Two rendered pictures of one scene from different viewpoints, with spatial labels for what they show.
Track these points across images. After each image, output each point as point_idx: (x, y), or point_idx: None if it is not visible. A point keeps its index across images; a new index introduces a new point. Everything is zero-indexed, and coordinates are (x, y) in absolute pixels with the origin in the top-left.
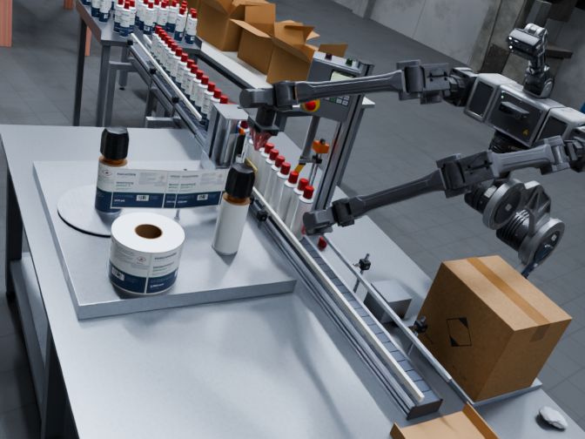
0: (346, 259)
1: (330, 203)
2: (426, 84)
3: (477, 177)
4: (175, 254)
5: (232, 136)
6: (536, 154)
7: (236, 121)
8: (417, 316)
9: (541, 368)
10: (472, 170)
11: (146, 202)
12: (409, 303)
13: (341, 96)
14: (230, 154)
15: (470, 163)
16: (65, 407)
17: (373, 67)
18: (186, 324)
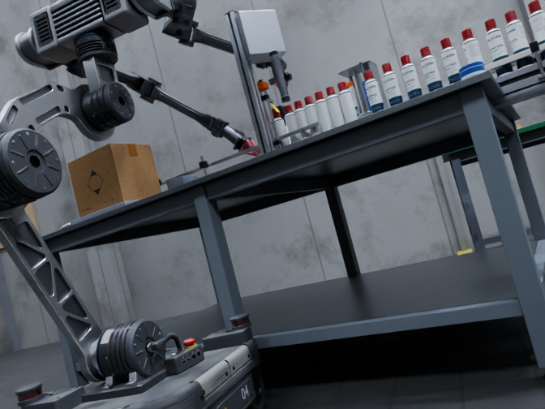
0: (215, 161)
1: (255, 135)
2: (176, 34)
3: (137, 88)
4: None
5: (355, 91)
6: None
7: (354, 76)
8: (160, 187)
9: (76, 203)
10: (140, 84)
11: None
12: (167, 186)
13: (228, 52)
14: (360, 109)
15: (142, 81)
16: (342, 255)
17: (225, 16)
18: None
